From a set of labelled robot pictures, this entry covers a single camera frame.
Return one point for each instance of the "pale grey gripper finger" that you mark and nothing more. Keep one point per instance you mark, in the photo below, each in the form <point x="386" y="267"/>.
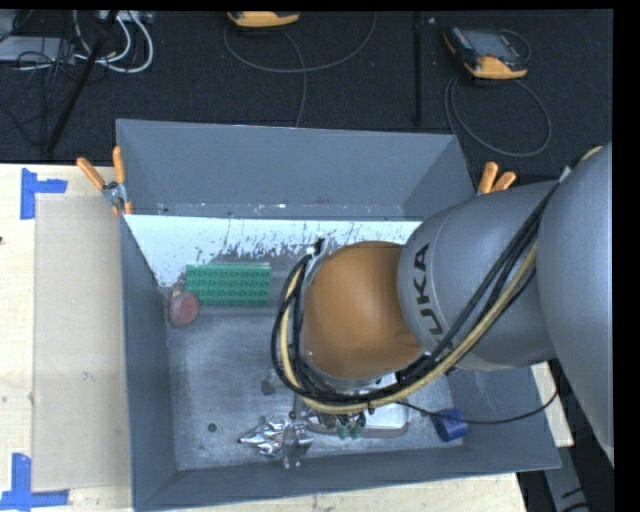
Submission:
<point x="293" y="450"/>

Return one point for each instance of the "crumpled silver foil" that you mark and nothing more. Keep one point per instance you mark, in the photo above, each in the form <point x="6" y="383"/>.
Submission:
<point x="265" y="439"/>

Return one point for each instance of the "small grey clear piece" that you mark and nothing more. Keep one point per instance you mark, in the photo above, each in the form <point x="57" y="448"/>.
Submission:
<point x="269" y="383"/>

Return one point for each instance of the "clear rectangular tray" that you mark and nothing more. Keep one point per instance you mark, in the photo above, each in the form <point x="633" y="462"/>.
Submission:
<point x="390" y="421"/>

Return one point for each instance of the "grey metal bin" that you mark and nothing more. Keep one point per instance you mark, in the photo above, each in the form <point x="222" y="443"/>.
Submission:
<point x="225" y="370"/>

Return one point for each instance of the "blue plastic cap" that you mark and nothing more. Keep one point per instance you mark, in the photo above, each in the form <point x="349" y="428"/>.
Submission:
<point x="450" y="426"/>

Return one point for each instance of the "dark green flat block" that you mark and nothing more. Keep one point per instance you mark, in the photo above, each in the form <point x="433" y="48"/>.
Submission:
<point x="228" y="285"/>

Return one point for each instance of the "red-brown round disc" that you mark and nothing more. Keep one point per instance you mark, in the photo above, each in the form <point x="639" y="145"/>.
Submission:
<point x="183" y="309"/>

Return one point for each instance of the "brown cardboard board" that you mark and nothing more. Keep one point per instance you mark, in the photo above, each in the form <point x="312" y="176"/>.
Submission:
<point x="75" y="345"/>

